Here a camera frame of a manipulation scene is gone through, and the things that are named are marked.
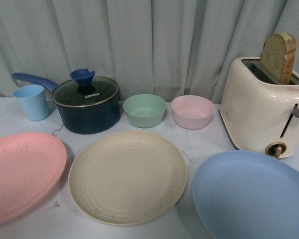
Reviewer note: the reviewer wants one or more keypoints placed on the blue plastic plate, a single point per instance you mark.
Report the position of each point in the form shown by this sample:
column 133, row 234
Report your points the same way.
column 247, row 195

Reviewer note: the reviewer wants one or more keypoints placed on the pink plastic plate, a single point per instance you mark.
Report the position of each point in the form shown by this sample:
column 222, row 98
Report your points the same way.
column 31, row 164

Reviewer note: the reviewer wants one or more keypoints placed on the green plastic bowl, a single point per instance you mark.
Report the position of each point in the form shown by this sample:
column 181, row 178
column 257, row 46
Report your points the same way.
column 144, row 110

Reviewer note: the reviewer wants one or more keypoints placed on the pink plastic bowl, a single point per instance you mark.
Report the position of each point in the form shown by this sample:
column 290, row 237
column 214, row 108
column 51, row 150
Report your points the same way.
column 192, row 112

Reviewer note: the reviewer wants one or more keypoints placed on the dark blue saucepan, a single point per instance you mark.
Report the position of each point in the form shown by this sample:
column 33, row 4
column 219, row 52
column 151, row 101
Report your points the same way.
column 89, row 120

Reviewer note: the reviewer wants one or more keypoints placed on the cream plastic plate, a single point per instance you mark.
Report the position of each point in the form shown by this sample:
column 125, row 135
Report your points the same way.
column 128, row 178

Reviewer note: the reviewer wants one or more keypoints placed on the glass pot lid blue knob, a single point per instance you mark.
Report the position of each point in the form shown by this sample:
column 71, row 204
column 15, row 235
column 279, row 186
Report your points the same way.
column 84, row 89

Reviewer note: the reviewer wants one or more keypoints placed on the grey curtain backdrop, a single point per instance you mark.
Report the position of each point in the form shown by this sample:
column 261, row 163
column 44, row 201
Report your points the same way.
column 165, row 47

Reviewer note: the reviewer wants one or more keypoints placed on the cream white toaster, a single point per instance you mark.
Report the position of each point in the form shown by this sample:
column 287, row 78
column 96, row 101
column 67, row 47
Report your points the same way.
column 260, row 113

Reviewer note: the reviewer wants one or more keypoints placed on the light blue plastic cup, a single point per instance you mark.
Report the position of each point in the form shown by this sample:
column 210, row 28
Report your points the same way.
column 32, row 100

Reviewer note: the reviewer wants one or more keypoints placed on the slice of bread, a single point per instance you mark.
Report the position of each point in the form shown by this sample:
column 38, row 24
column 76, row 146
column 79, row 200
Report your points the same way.
column 278, row 55

